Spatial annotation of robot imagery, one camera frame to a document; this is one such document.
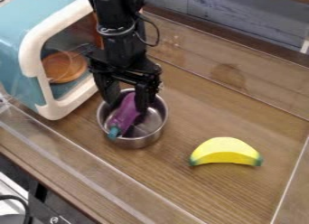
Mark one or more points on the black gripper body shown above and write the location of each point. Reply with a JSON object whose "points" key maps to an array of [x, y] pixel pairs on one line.
{"points": [[141, 70]]}

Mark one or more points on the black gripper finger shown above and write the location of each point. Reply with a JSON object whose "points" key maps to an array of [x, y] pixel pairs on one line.
{"points": [[145, 96], [109, 88]]}

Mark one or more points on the purple toy eggplant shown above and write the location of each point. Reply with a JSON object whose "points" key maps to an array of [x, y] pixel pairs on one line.
{"points": [[123, 117]]}

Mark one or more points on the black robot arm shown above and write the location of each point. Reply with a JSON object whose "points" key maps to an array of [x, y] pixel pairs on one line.
{"points": [[122, 61]]}

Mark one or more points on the orange plate inside microwave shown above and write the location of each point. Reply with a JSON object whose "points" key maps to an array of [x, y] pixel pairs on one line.
{"points": [[63, 66]]}

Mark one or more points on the blue toy microwave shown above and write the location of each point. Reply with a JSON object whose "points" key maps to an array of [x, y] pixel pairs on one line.
{"points": [[36, 28]]}

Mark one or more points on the yellow toy banana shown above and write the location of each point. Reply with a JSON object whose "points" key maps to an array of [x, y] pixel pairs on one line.
{"points": [[225, 150]]}

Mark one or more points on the black device bottom left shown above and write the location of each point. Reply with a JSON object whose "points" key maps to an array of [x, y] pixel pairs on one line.
{"points": [[40, 216]]}

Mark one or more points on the silver pot with handle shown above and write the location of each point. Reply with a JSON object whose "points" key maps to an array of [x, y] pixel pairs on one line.
{"points": [[147, 127]]}

